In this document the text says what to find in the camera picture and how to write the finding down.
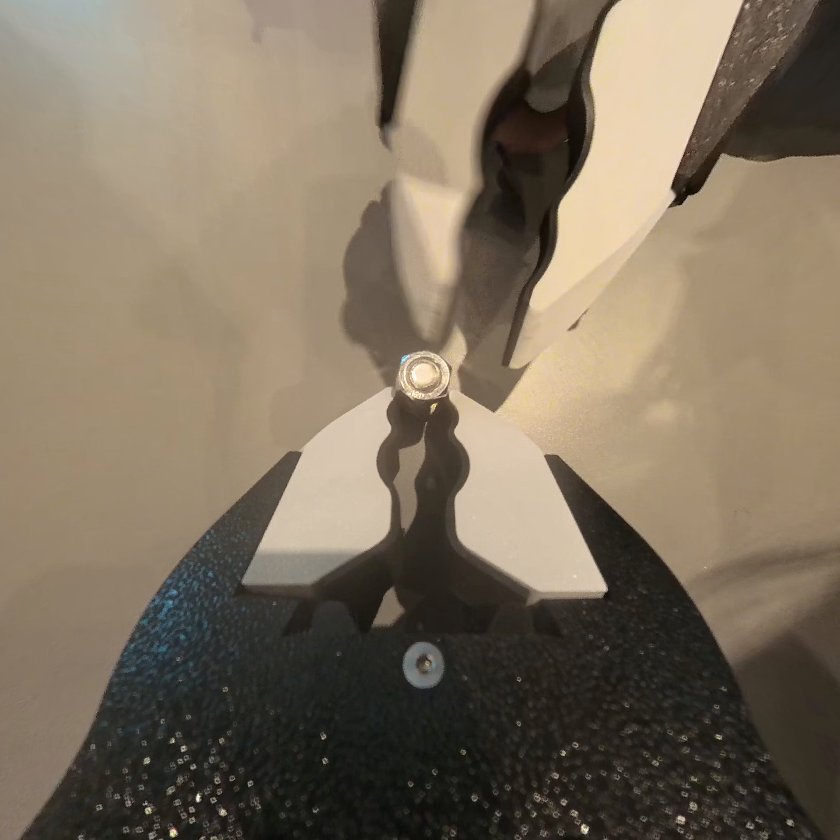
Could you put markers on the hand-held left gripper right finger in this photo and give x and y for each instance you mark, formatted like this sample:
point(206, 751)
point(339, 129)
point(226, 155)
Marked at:
point(518, 518)

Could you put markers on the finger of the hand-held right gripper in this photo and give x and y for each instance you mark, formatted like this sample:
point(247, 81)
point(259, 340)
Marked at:
point(446, 79)
point(636, 131)

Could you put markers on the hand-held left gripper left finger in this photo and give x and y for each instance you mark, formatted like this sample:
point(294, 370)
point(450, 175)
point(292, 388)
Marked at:
point(315, 512)

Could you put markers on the silver hex nut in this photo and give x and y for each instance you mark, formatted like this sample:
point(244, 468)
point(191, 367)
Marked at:
point(423, 394)

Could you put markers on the person's right hand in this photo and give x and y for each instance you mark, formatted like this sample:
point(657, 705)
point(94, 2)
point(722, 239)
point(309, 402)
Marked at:
point(531, 131)

